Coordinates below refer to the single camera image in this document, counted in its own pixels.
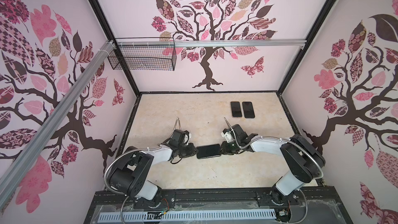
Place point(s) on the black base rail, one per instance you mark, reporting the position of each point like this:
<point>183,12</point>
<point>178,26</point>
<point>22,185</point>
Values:
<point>310,205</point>

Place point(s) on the purple phone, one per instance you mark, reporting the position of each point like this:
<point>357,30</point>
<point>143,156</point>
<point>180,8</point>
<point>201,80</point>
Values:
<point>236,109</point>

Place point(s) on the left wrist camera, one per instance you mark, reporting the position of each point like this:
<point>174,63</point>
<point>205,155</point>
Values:
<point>187,136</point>

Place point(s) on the white slotted cable duct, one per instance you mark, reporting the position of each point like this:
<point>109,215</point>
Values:
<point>187,216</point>

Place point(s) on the large black phone case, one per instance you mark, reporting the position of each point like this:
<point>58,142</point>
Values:
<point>248,109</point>

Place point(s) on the black wire basket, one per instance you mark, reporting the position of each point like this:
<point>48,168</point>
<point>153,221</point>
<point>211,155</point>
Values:
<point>144,53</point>

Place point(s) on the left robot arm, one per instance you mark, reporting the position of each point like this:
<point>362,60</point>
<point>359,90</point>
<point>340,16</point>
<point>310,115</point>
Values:
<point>127,175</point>

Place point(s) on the silver-edged black phone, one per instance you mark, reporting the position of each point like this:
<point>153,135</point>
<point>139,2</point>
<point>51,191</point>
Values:
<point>208,151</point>

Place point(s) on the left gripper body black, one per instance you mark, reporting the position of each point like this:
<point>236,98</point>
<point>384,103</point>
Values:
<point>186,151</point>

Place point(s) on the back aluminium rail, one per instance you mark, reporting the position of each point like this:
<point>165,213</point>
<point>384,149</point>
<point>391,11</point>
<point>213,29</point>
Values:
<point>213,43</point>

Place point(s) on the aluminium rail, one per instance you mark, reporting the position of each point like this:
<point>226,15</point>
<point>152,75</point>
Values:
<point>19,168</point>
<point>213,43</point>

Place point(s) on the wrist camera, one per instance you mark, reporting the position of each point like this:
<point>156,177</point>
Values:
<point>187,136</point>
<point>227,136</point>

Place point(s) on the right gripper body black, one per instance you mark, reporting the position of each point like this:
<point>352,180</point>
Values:
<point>230,148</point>

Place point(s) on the dark phone screen up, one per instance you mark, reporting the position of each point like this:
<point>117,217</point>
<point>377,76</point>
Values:
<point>248,109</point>

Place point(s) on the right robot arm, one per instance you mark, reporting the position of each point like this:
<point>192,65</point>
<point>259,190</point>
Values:
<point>305,163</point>

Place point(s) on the left aluminium rail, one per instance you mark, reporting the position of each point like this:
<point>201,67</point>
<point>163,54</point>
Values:
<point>19,168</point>

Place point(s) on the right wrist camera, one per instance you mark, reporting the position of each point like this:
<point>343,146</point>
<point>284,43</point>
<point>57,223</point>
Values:
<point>227,136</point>

